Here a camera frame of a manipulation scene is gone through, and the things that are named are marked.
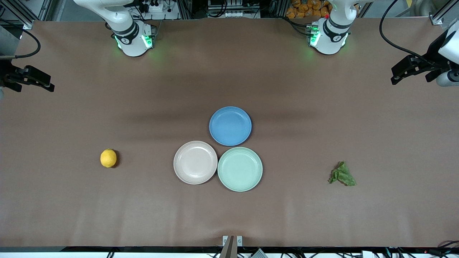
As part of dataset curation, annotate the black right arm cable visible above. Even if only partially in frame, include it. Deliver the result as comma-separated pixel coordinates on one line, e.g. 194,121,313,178
14,29,41,59

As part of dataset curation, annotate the beige pink plate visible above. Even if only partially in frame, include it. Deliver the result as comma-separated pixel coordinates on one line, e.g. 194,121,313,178
173,140,218,185

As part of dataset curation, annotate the blue plate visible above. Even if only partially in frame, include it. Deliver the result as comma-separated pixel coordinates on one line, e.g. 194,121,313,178
209,106,252,147

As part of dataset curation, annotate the black base cable bundle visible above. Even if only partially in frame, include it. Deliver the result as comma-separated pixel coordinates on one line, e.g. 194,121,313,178
283,16,313,37

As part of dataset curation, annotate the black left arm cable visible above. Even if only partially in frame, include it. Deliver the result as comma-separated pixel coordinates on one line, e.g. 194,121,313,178
379,0,431,66

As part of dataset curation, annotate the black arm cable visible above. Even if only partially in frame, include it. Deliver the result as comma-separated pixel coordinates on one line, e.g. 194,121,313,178
379,0,431,66
14,29,41,59

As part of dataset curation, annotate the white power strip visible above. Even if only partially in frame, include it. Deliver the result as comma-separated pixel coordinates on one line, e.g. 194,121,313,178
141,0,170,13

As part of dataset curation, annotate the pile of orange items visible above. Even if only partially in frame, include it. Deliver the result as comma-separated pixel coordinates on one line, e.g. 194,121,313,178
286,0,335,19

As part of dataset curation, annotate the yellow lemon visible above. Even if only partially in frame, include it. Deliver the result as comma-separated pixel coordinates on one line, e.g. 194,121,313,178
100,149,118,168

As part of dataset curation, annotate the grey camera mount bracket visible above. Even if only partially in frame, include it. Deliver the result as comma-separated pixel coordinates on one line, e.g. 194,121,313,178
219,235,243,258

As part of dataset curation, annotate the mint green plate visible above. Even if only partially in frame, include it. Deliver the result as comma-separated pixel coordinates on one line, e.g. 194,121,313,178
217,147,263,192

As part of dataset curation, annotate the aluminium frame profile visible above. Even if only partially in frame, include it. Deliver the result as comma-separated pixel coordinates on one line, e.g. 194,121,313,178
0,0,35,30
429,0,459,25

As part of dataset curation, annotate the green lettuce leaf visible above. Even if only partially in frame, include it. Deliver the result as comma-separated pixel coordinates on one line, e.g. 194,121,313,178
328,161,357,187

